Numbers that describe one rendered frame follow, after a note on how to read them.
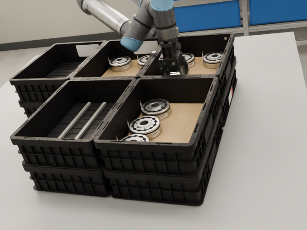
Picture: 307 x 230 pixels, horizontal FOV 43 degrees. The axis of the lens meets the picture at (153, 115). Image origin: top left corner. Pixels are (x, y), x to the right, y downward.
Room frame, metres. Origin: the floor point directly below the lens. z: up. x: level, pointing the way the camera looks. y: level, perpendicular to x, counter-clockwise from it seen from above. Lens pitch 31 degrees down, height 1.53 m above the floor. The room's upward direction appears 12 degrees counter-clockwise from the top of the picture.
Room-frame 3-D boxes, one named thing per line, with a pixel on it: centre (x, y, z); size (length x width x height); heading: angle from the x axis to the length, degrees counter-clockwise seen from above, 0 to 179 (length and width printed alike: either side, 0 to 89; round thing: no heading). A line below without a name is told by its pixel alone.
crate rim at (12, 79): (1.66, 0.36, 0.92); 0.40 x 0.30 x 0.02; 156
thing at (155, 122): (1.08, 0.04, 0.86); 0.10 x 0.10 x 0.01
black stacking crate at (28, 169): (1.18, 0.25, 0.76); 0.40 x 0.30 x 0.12; 156
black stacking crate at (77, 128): (1.18, 0.25, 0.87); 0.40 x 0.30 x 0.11; 156
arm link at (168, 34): (1.32, -0.11, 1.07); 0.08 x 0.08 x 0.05
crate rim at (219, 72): (1.42, -0.19, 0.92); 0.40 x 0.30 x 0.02; 156
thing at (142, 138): (0.98, 0.08, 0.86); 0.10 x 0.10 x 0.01
